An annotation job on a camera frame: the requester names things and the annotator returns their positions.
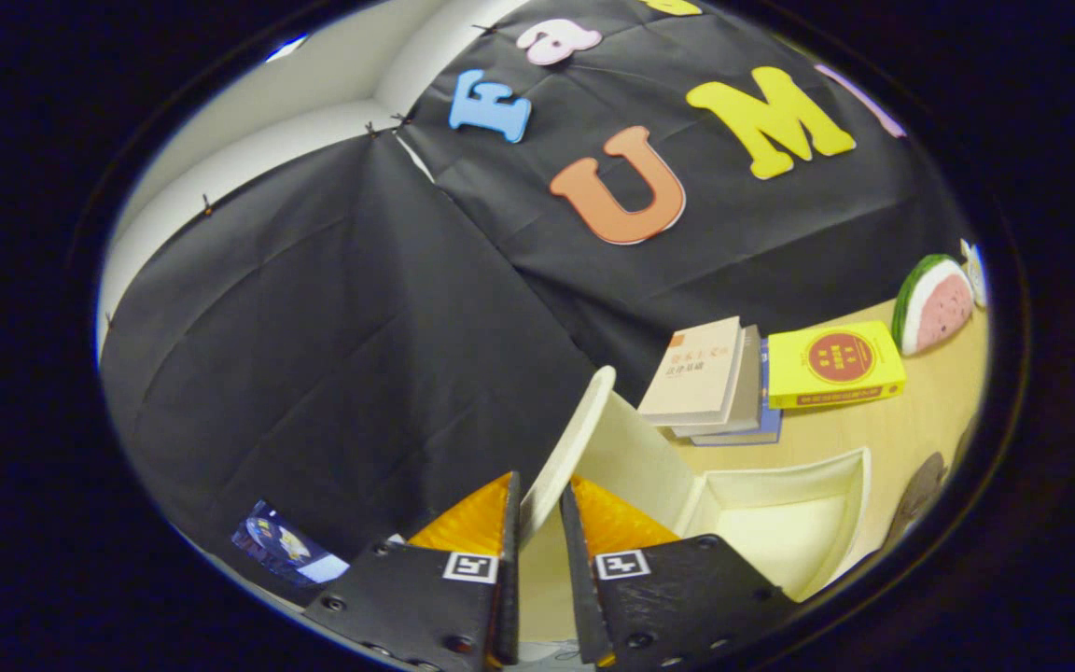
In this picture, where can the blue printed sheet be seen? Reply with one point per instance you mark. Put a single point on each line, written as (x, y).
(281, 546)

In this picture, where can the cream fabric storage box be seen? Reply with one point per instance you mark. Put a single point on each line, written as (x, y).
(780, 532)

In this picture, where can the white plush toy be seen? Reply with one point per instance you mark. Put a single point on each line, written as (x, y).
(974, 275)

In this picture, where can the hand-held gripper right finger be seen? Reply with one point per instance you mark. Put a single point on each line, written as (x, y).
(584, 597)

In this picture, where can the watermelon slice plush toy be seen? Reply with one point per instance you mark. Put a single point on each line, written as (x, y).
(939, 308)

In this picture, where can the beige cover book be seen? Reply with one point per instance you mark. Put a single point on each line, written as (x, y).
(691, 369)

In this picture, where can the blue cover book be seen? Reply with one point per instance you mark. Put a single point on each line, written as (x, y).
(766, 429)

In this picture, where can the brown fuzzy shoe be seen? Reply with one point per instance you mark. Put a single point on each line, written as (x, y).
(920, 490)

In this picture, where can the yellow book with red circle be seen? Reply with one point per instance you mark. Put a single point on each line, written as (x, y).
(836, 359)

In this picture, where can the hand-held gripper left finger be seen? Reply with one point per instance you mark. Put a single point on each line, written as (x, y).
(511, 560)

